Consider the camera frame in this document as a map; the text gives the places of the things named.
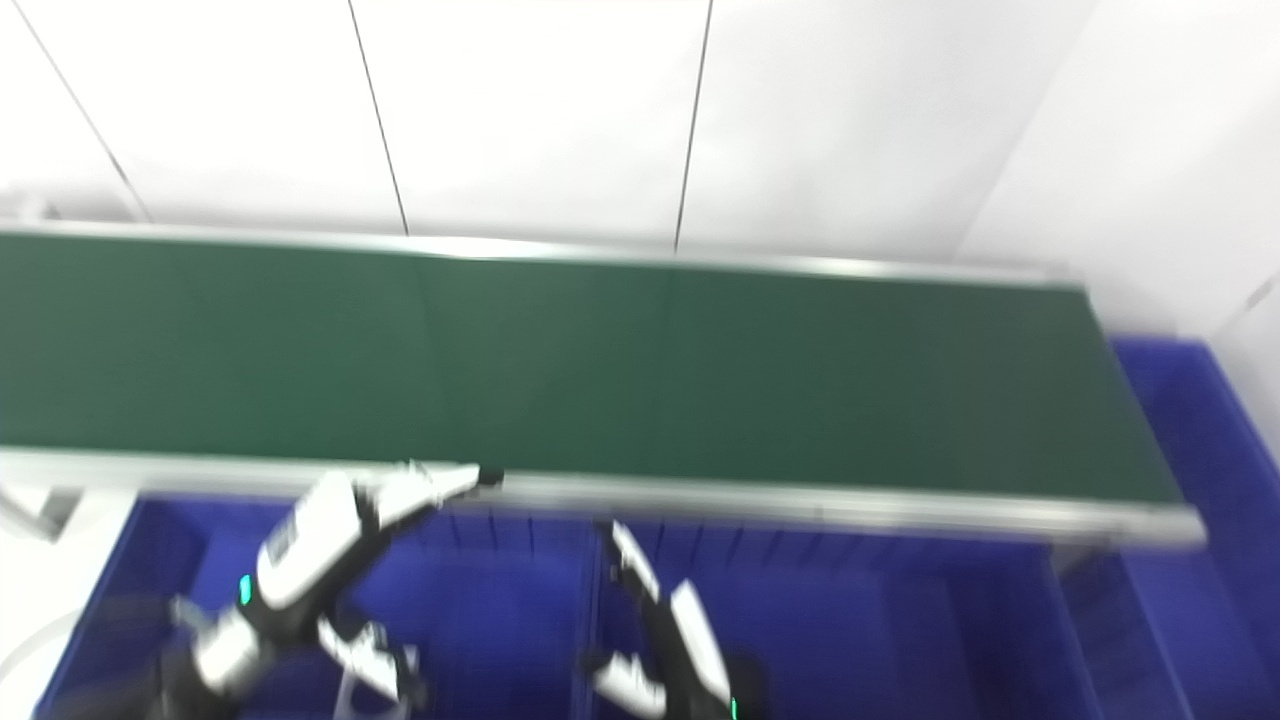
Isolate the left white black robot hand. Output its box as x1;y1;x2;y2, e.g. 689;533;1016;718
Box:
240;461;505;707

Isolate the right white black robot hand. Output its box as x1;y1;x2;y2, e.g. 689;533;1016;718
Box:
583;518;747;720

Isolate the blue plastic bin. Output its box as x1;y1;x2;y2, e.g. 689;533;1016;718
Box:
1058;338;1280;720
590;520;1093;720
35;495;607;720

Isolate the green conveyor belt aluminium frame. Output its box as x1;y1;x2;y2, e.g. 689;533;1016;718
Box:
0;225;1207;551

